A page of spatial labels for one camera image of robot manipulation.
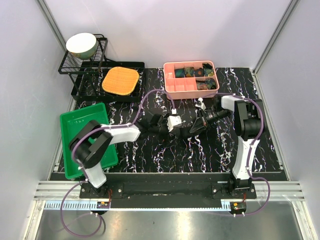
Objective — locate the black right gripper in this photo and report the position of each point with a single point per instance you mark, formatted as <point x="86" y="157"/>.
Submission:
<point x="199" y="125"/>

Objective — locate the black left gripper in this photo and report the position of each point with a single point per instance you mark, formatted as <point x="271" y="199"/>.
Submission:
<point x="164" y="121"/>

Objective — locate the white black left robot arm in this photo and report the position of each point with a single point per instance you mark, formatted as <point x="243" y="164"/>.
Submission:
<point x="89" y="146"/>

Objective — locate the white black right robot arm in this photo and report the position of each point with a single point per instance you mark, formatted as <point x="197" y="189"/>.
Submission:
<point x="249" y="125"/>

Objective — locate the black marbled table mat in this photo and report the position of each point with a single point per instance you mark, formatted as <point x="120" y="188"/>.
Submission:
<point x="213" y="151"/>

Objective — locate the rolled colourful large tie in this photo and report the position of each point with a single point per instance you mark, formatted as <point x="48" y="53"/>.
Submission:
<point x="206" y="84"/>

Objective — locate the pink divided organizer box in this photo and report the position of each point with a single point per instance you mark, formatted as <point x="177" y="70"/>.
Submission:
<point x="186" y="87"/>

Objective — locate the rolled orange dark tie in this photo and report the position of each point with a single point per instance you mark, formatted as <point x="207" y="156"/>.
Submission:
<point x="199" y="72"/>

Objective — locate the rolled green patterned tie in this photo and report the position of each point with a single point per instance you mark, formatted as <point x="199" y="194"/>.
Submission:
<point x="189" y="72"/>

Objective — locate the rolled black green tie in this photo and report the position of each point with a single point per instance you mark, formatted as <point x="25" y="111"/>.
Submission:
<point x="208" y="70"/>

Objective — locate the rolled dark teal tie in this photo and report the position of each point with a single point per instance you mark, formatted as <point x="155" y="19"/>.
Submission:
<point x="179" y="73"/>

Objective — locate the orange woven square mat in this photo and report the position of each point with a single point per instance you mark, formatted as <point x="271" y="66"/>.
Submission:
<point x="120" y="81"/>

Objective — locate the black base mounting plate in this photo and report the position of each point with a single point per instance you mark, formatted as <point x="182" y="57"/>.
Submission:
<point x="207" y="185"/>

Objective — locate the green plastic tray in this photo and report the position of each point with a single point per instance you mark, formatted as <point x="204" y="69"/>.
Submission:
<point x="70" y="124"/>

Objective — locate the white green ceramic bowl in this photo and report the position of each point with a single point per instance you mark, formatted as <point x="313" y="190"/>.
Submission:
<point x="82" y="45"/>

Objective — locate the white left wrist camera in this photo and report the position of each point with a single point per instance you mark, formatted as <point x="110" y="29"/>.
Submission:
<point x="173" y="122"/>

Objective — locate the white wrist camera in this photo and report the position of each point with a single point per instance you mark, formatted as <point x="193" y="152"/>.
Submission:
<point x="200" y="104"/>
<point x="173" y="122"/>

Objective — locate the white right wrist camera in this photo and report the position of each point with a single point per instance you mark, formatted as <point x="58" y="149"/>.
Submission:
<point x="200" y="104"/>

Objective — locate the black wire dish rack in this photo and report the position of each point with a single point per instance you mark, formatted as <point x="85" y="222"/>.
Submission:
<point x="87" y="75"/>

